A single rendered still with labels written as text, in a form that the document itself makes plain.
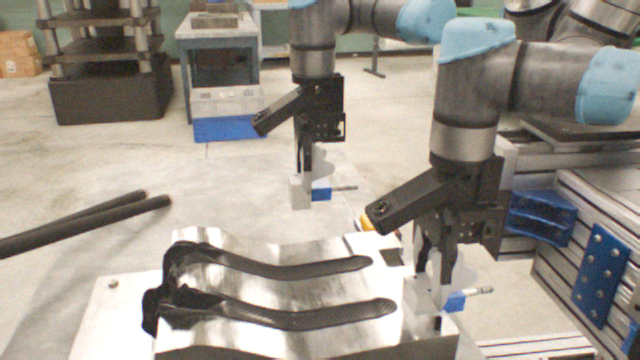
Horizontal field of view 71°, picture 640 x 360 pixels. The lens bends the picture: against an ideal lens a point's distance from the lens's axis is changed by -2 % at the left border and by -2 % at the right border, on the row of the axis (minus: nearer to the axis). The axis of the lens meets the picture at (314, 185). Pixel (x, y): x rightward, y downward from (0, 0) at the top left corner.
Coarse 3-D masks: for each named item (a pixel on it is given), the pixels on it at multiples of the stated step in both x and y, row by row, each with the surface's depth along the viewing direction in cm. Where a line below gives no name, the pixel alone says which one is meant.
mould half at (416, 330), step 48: (240, 240) 74; (336, 240) 79; (384, 240) 78; (96, 288) 71; (144, 288) 71; (240, 288) 63; (288, 288) 67; (336, 288) 67; (384, 288) 66; (96, 336) 62; (144, 336) 62; (192, 336) 52; (240, 336) 54; (288, 336) 58; (336, 336) 59; (384, 336) 58; (432, 336) 58
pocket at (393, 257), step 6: (384, 252) 76; (390, 252) 76; (396, 252) 77; (402, 252) 77; (384, 258) 77; (390, 258) 77; (396, 258) 77; (402, 258) 76; (390, 264) 76; (396, 264) 76; (402, 264) 75; (408, 264) 74
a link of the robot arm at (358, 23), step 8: (352, 0) 71; (360, 0) 71; (368, 0) 70; (352, 8) 71; (360, 8) 71; (368, 8) 69; (352, 16) 72; (360, 16) 72; (368, 16) 70; (352, 24) 73; (360, 24) 73; (368, 24) 71; (344, 32) 74; (352, 32) 75; (360, 32) 75; (368, 32) 73
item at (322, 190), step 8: (288, 176) 86; (296, 176) 85; (288, 184) 86; (296, 184) 82; (312, 184) 85; (320, 184) 85; (328, 184) 85; (352, 184) 87; (288, 192) 87; (296, 192) 83; (304, 192) 83; (312, 192) 84; (320, 192) 84; (328, 192) 85; (296, 200) 84; (304, 200) 84; (312, 200) 85; (320, 200) 85; (328, 200) 85; (296, 208) 84; (304, 208) 85
